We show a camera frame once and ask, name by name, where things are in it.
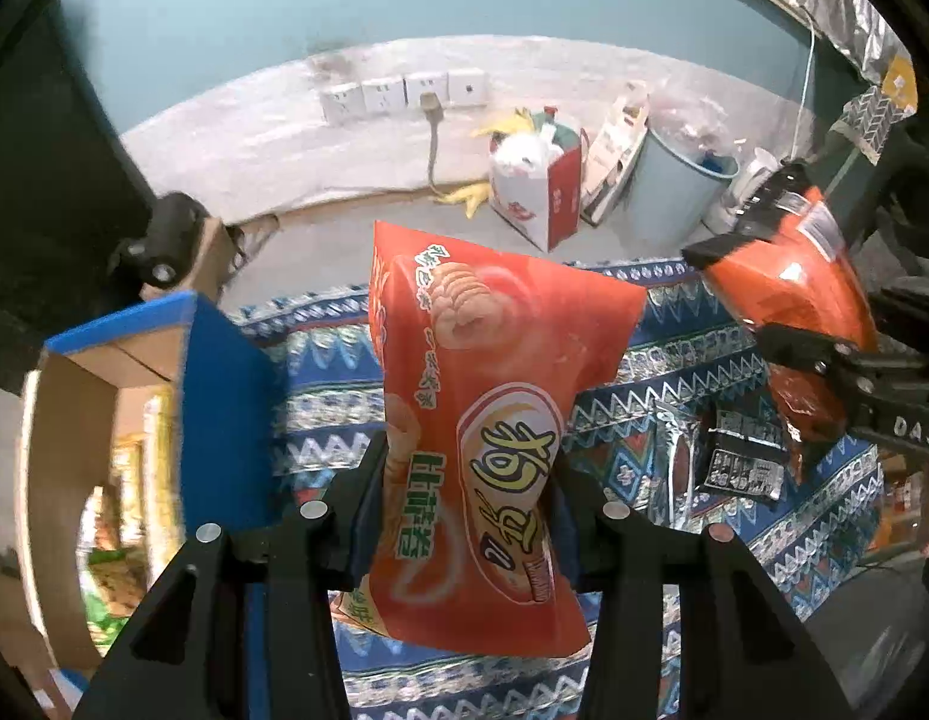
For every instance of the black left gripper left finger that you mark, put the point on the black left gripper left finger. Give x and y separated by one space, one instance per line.
239 625

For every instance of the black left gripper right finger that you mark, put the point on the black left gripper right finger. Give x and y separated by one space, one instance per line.
744 652

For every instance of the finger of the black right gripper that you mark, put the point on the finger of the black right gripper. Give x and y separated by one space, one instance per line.
790 351
704 254

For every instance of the orange black chip bag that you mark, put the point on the orange black chip bag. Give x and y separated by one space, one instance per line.
803 278

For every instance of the red-orange cracker snack bag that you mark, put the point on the red-orange cracker snack bag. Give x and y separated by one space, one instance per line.
483 354

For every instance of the white electric kettle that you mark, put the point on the white electric kettle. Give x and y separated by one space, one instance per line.
730 202

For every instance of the light blue trash bin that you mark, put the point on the light blue trash bin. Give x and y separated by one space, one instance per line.
669 192

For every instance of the patterned blue bed cover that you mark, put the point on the patterned blue bed cover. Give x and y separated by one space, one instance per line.
686 354

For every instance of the white cardboard packaging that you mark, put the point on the white cardboard packaging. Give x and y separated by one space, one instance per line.
612 154

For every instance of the black silver snack packet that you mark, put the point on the black silver snack packet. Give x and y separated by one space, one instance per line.
719 452

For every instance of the red white paper bag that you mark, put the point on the red white paper bag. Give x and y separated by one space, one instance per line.
536 178

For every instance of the blue cardboard storage box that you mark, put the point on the blue cardboard storage box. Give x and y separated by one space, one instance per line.
178 384

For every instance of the yellow banana peel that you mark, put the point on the yellow banana peel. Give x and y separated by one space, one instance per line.
471 197

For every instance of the white wall socket strip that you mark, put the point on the white wall socket strip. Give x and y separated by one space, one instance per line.
392 94

